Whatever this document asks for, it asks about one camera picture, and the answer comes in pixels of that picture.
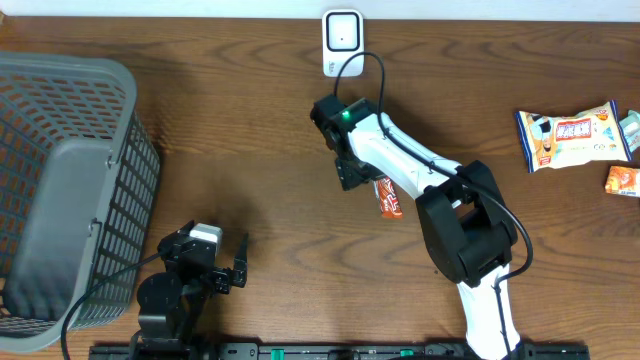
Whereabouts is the brown chocolate bar wrapper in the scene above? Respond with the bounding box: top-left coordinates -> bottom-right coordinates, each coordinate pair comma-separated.
373,177 -> 403,219

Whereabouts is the grey plastic shopping basket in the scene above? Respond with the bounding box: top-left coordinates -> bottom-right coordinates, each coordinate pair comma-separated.
1,52 -> 160,353

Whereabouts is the yellow snack bag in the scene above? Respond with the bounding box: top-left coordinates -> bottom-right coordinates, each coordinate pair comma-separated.
515,100 -> 631,173

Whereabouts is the orange tissue pack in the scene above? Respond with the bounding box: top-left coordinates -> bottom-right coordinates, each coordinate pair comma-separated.
605,166 -> 639,197

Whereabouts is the green wet wipes pack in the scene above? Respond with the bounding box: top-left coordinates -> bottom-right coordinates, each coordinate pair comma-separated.
620,110 -> 640,152

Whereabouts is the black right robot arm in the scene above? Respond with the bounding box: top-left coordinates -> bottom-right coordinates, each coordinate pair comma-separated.
310,94 -> 520,359

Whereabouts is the white barcode scanner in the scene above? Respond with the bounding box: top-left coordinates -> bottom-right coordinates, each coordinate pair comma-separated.
322,9 -> 364,77

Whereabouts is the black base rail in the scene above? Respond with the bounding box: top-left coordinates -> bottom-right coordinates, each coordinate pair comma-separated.
89,341 -> 591,360

